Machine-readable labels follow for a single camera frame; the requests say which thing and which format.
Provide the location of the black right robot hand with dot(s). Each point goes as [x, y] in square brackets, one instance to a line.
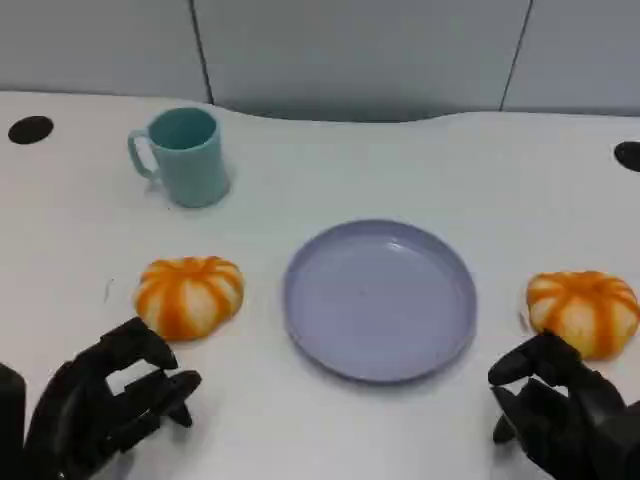
[575, 425]

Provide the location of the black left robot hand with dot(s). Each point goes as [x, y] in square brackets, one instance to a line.
[75, 410]

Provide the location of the orange and white bread roll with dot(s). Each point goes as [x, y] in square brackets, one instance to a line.
[585, 310]
[190, 295]

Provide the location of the lilac plate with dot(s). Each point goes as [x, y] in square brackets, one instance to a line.
[380, 305]

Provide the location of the pale green mug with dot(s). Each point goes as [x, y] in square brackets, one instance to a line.
[192, 170]

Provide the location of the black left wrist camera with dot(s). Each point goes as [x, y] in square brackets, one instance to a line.
[11, 425]

